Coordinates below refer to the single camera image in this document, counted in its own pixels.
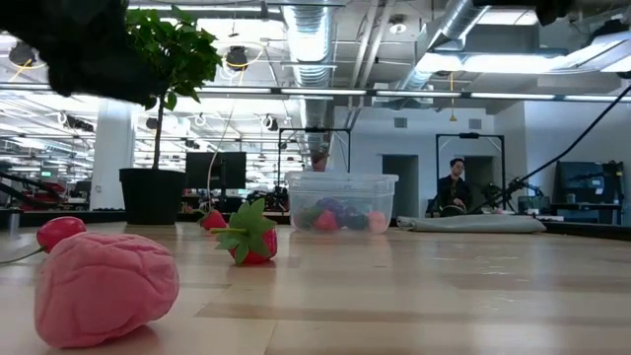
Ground red toy cherry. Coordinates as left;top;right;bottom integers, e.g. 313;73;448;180
0;215;89;266

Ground silver ventilation duct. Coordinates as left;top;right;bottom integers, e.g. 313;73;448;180
280;0;341;155
396;0;494;93

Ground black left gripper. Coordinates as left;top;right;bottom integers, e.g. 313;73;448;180
0;0;167;106

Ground clear plastic tupperware container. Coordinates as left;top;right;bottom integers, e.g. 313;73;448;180
284;171;400;236

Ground green potted tree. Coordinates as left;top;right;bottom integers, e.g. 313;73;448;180
122;4;224;172

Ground black metal rig frame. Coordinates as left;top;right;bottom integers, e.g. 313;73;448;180
435;131;507;212
276;126;353;175

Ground black plant pot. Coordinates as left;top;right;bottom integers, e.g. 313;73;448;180
118;167;189;227

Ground black computer monitor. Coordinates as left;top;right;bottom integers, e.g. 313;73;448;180
184;151;247;191

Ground small pink toy fruit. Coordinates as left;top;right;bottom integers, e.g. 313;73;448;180
366;210;389;235

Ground pink brain-shaped soft toy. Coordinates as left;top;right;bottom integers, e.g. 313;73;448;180
33;230;181;349

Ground folded grey cloth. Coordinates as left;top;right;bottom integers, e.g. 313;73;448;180
396;214;548;235

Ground long black cable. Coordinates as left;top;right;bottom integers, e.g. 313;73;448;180
480;83;631;213

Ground person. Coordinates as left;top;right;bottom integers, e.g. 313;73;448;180
435;157;473;218
310;150;331;174

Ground purple toy eggplant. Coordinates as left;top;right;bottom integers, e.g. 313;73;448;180
346;212;371;232

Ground black table frame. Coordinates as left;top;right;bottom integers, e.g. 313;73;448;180
0;209;631;243

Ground dark display screen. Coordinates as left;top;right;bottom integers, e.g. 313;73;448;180
553;159;626;206

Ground purple toy grapes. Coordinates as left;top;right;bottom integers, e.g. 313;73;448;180
317;196;357;218

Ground black ceiling speaker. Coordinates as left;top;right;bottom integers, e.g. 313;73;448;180
225;44;250;73
8;43;37;68

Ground ceiling light strip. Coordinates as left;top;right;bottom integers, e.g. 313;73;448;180
374;90;631;104
0;83;370;99

